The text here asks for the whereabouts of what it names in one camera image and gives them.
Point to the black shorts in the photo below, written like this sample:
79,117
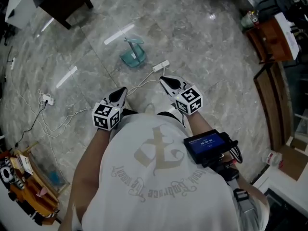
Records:
168,116

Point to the small teal object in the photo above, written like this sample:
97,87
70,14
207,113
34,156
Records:
54,176

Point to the tall white cabinet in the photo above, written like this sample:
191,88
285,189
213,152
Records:
20,8

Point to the brown cardboard sheet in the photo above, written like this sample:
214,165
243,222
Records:
292,162

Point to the teal plastic dustpan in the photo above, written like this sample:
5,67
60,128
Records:
133,56

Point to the black screen device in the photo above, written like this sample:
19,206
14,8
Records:
204,144

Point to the white sneaker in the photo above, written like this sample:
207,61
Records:
149,108

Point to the white jar red label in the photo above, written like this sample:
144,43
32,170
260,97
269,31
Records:
273,159

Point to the person's left forearm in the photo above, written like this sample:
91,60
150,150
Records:
89,153

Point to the brown wooden desk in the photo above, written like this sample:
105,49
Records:
62,1

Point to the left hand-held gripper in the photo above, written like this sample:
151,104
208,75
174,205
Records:
106,117

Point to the small stack of books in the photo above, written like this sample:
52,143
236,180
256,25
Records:
22,163

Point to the orange wooden cabinet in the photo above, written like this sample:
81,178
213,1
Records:
269,40

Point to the long white box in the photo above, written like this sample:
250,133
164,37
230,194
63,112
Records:
287,35

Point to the pink paper object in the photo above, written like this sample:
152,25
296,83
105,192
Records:
42,192

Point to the person's right forearm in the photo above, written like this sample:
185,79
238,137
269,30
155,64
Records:
199,124

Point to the white framed glass cabinet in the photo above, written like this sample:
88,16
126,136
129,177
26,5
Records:
284,201

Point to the white printed t-shirt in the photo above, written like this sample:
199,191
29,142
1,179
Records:
144,196

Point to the light wooden low table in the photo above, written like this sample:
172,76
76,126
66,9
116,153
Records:
36,167

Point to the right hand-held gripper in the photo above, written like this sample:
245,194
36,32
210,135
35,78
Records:
190,100

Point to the clear bottle red label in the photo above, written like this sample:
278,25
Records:
249,19

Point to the black white patterned cushion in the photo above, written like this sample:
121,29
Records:
6,174

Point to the brown wooden frame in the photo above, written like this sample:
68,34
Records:
267,105

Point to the white power strip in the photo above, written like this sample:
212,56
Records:
13,64
160,65

